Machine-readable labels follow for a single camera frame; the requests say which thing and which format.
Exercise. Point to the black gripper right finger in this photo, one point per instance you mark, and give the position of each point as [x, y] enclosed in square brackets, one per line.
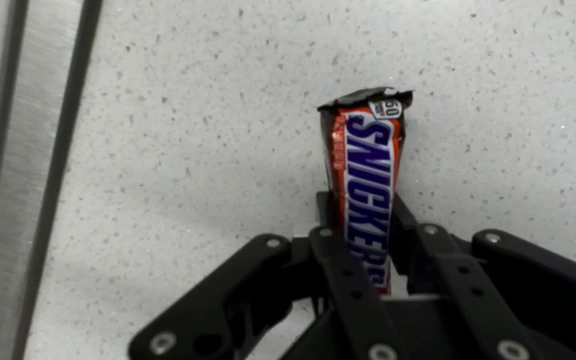
[520, 287]

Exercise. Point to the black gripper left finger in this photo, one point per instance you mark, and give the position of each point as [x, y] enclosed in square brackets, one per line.
[235, 292]

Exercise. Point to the Snickers candy bar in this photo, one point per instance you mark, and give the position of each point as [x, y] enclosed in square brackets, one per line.
[369, 173]

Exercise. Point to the stainless steel double sink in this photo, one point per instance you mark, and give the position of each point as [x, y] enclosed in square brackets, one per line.
[29, 133]

